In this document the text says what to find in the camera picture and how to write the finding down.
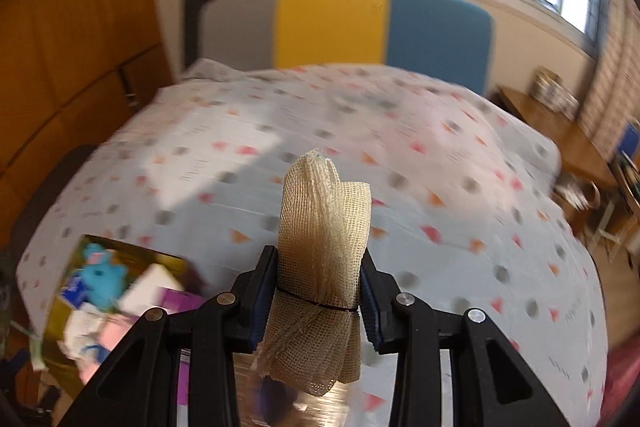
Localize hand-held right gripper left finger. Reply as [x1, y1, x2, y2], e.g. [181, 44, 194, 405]
[57, 246, 279, 427]

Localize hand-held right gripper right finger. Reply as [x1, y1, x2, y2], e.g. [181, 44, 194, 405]
[359, 252, 571, 427]

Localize beige gauze roll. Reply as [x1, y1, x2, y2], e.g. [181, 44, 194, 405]
[254, 148, 373, 397]

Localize black upright post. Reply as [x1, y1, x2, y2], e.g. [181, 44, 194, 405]
[180, 0, 217, 78]

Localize gold metal tray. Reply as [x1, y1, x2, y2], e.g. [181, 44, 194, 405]
[42, 234, 193, 388]

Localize purple carton box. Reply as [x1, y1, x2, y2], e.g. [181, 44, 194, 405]
[159, 286, 211, 408]

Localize white foam sponge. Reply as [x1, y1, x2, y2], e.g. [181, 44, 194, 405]
[119, 263, 187, 314]

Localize blue folding chair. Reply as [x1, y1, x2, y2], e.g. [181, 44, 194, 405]
[612, 117, 640, 208]

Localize grey yellow blue chair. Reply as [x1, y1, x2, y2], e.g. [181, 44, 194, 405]
[200, 0, 496, 95]

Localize blue plush toy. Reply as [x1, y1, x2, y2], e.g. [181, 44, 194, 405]
[80, 243, 133, 360]

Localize patterned plastic tablecloth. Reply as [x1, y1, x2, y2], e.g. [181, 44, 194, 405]
[15, 59, 608, 427]

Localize small blue tissue packet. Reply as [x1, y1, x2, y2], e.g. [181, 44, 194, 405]
[59, 276, 87, 308]

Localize wooden desk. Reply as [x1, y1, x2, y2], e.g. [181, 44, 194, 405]
[497, 87, 618, 192]

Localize wooden wardrobe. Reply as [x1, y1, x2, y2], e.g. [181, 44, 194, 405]
[0, 0, 173, 188]

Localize ornate gold tissue box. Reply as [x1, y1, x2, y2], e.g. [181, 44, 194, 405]
[232, 347, 361, 427]

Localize pink blanket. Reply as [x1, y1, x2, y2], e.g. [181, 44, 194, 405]
[597, 337, 640, 427]

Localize beige patterned curtain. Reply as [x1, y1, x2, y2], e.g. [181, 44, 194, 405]
[575, 0, 640, 168]

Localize white plastic packet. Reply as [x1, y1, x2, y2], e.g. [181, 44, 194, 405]
[62, 304, 108, 353]

